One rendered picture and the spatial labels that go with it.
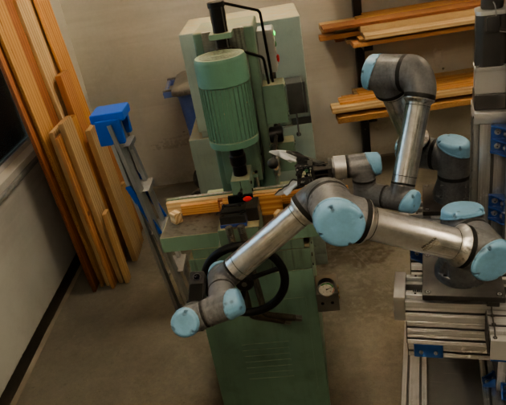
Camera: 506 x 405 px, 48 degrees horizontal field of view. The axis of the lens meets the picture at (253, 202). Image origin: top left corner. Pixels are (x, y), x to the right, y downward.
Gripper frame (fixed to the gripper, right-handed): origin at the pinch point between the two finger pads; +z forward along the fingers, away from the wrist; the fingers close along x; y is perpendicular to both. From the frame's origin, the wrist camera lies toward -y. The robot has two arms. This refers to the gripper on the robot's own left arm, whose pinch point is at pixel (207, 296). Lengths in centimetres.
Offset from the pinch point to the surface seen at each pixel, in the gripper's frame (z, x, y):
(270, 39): 28, 27, -89
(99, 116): 71, -57, -78
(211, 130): 9, 5, -55
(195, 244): 18.0, -6.1, -16.4
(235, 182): 19.8, 10.1, -36.8
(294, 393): 54, 21, 49
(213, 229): 18.2, 0.7, -21.1
